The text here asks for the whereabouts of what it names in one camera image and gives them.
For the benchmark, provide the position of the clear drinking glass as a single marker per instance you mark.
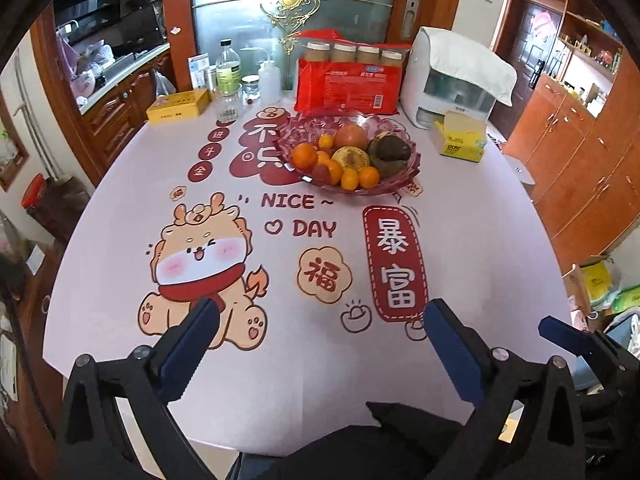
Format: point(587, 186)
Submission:
point(228, 103)

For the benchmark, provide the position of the red drink bottle pack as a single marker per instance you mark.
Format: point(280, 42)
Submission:
point(335, 73)

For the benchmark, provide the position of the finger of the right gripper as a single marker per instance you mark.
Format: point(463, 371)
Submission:
point(567, 337)

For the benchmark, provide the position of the yellow pear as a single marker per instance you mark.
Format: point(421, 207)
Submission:
point(351, 157)

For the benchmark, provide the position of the pink glass fruit bowl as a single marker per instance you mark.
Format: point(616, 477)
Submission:
point(307, 128)

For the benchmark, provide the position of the large orange mandarin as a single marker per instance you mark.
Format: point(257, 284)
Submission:
point(304, 157)

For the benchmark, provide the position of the printed pink tablecloth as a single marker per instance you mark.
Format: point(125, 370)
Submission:
point(322, 292)

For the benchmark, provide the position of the orange mandarin with stem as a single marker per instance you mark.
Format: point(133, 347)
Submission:
point(369, 177)

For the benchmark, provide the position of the small white box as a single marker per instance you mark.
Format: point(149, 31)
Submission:
point(198, 69)

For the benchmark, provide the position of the red apple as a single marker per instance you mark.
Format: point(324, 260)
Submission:
point(351, 136)

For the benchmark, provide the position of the small red fruit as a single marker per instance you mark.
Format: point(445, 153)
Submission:
point(321, 175)

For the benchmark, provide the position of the white countertop appliance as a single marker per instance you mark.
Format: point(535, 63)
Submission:
point(448, 72)

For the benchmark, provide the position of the small yellow-orange kumquat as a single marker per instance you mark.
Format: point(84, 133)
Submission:
point(349, 179)

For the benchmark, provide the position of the small orange kumquat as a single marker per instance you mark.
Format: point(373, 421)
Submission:
point(326, 142)

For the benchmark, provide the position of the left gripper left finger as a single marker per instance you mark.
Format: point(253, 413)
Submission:
point(92, 440)

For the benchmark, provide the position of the yellow tin box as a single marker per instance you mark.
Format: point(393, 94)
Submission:
point(178, 106)

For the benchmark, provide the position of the yellow tissue pack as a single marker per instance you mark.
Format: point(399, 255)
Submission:
point(460, 136)

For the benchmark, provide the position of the clear glass bottle green label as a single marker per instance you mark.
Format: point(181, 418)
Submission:
point(228, 68)

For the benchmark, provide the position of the small glass jar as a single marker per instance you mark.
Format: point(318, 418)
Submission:
point(250, 88)

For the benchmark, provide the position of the dark green avocado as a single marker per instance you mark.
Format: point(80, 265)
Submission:
point(388, 154)

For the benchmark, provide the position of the white squeeze bottle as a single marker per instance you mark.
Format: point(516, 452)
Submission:
point(269, 83)

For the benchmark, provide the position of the metal can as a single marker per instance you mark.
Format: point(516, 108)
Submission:
point(211, 79)

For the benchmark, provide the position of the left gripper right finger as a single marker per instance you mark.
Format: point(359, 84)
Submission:
point(526, 422)

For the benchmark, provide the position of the orange wooden cabinet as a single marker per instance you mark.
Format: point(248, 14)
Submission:
point(578, 130)

